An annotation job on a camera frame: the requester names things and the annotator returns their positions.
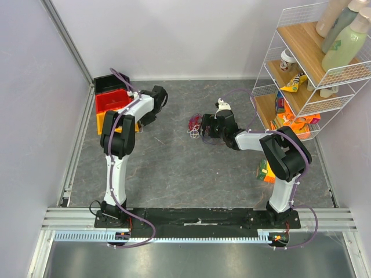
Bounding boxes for red thin cable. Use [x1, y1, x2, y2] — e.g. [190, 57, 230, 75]
[187, 112, 205, 131]

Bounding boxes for grey green bottle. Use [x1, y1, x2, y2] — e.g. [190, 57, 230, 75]
[321, 0, 369, 54]

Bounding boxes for red plastic bin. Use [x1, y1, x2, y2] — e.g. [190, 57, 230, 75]
[95, 89, 133, 114]

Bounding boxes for green lotion bottle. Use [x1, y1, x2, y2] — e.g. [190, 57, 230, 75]
[321, 7, 370, 76]

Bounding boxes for white wire shelf rack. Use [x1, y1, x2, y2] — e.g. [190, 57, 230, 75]
[251, 2, 370, 139]

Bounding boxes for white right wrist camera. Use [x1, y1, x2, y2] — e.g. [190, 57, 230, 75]
[215, 98, 231, 114]

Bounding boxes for beige bottle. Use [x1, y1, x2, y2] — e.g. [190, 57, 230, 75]
[315, 0, 350, 38]

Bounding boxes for white thin cable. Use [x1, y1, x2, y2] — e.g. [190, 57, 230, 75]
[187, 123, 201, 140]

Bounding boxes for small white bottle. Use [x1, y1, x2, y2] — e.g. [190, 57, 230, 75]
[307, 82, 339, 98]

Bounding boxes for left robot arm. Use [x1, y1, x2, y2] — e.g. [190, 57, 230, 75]
[94, 86, 168, 228]

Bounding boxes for yellow plastic bin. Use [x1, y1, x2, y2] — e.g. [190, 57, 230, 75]
[96, 112, 143, 136]

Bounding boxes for black plastic bin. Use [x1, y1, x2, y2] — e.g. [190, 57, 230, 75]
[93, 74, 126, 94]

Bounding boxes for green orange box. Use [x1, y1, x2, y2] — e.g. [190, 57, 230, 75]
[256, 159, 275, 184]

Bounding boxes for orange snack boxes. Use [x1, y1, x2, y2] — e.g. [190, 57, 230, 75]
[270, 100, 321, 141]

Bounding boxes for yellow snack bag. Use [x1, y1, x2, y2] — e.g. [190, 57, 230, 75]
[280, 72, 308, 93]

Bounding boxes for slotted cable duct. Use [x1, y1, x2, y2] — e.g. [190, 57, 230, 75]
[54, 231, 272, 244]

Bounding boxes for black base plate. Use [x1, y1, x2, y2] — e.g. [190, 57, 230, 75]
[94, 207, 302, 239]

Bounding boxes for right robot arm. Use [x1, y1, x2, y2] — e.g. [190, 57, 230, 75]
[201, 109, 312, 228]

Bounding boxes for paper coffee cup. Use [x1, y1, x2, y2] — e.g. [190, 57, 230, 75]
[280, 48, 296, 72]

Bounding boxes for colourful small carton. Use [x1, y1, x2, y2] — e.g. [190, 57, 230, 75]
[275, 90, 286, 114]

